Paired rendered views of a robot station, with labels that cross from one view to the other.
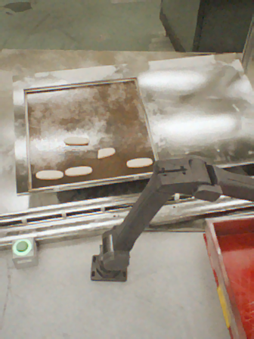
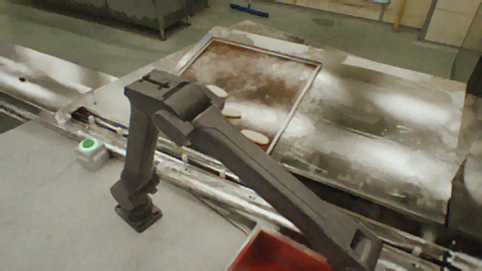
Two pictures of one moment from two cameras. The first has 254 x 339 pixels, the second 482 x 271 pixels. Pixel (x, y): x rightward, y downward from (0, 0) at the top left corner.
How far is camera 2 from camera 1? 0.69 m
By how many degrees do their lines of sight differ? 29
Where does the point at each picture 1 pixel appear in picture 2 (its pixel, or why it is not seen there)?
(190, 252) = (227, 254)
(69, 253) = not seen: hidden behind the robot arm
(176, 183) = (138, 91)
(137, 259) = (170, 222)
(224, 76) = (429, 100)
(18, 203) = not seen: hidden behind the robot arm
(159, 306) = not seen: outside the picture
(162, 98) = (333, 92)
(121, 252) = (122, 183)
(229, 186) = (213, 139)
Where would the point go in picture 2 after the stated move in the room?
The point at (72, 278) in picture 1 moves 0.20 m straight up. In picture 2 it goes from (104, 199) to (84, 150)
